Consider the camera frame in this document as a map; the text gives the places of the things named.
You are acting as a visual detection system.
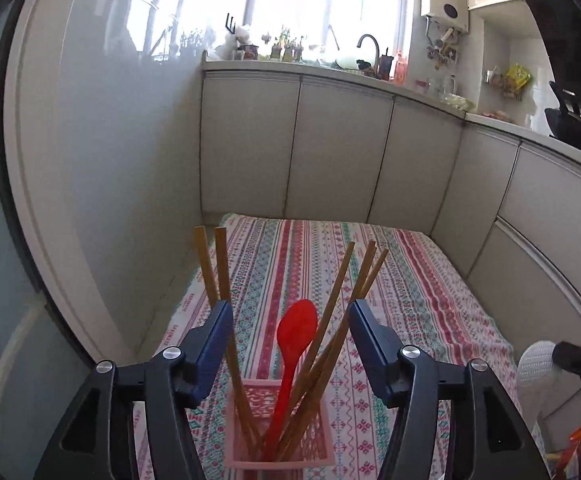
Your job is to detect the white kitchen cabinets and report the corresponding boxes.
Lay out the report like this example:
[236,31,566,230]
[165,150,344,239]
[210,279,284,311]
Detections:
[200,67,581,411]

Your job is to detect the white bowl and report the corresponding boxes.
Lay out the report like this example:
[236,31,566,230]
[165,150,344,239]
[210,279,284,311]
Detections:
[335,50,366,71]

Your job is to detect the red plastic spoon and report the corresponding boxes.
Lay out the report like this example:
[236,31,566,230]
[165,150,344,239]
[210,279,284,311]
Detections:
[260,299,319,461]

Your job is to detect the black range hood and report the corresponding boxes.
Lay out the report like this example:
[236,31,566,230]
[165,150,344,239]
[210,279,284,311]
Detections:
[519,0,581,121]

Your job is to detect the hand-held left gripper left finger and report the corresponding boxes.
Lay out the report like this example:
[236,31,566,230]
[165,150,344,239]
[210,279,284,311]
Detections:
[33,300,234,480]

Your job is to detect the patterned striped tablecloth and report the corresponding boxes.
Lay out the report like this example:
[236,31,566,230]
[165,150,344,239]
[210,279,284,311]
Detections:
[133,212,539,480]

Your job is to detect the yellow snack packet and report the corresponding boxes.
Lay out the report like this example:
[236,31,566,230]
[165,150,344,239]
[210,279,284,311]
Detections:
[503,63,532,92]

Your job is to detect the pink perforated utensil basket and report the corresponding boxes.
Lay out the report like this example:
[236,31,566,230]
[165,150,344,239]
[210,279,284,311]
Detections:
[223,380,336,468]

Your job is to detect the dark framed glass door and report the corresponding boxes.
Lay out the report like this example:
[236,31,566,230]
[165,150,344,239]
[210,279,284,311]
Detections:
[0,5,101,480]

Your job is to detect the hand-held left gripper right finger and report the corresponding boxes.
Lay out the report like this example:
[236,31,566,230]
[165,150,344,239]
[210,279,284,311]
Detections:
[348,299,551,480]

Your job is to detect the row of small potted plants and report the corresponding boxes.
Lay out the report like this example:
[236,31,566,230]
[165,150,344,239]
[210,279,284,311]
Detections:
[178,22,311,63]

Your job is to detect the black wok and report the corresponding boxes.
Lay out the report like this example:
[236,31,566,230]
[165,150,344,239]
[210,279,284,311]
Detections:
[545,81,581,157]

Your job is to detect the dark curved kitchen faucet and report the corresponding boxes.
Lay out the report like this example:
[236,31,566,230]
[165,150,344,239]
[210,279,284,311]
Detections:
[358,34,381,76]

